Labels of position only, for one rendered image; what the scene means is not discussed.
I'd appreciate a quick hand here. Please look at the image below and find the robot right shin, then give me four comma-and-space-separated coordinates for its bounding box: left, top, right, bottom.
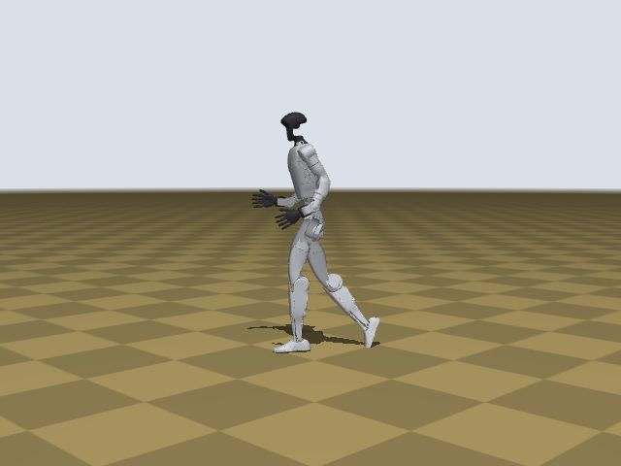
323, 286, 370, 331

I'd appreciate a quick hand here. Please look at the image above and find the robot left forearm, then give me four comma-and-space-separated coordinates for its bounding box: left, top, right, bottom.
301, 178, 330, 216

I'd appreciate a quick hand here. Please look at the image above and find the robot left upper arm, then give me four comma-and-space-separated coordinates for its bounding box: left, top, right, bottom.
297, 145, 331, 189

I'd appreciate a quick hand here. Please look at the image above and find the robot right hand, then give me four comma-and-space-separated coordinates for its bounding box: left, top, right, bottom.
251, 189, 285, 208

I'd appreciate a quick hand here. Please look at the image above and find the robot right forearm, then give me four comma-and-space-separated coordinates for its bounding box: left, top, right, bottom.
278, 192, 307, 207

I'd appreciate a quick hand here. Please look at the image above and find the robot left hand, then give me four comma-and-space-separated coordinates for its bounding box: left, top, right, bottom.
275, 205, 311, 230

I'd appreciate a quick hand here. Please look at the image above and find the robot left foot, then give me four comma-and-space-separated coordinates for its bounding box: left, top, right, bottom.
273, 339, 311, 352

